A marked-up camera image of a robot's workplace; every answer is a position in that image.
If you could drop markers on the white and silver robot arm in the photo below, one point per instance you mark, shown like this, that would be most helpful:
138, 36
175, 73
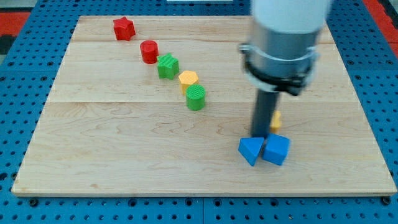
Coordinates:
281, 52

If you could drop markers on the yellow hexagon block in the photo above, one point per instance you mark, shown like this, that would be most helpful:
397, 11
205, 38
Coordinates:
186, 79

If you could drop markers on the green cylinder block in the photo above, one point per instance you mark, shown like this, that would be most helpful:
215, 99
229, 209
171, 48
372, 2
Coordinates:
195, 97

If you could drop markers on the light wooden board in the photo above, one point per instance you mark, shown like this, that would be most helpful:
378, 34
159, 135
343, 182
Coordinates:
112, 128

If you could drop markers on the green star block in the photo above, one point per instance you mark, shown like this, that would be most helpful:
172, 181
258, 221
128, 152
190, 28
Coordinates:
167, 66

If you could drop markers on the blue triangle block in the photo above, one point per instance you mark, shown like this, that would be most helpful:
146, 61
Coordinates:
250, 149

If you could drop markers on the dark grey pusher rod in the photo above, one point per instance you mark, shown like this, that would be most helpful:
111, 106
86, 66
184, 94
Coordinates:
264, 107

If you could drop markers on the small yellow block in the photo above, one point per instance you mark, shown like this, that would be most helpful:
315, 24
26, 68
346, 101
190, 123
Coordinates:
276, 122

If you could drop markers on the red cylinder block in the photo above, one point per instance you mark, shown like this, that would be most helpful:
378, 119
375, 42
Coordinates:
149, 51

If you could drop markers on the blue cube block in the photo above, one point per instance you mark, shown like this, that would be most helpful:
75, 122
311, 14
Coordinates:
276, 149

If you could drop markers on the red star block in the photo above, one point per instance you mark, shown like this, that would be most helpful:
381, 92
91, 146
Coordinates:
124, 29

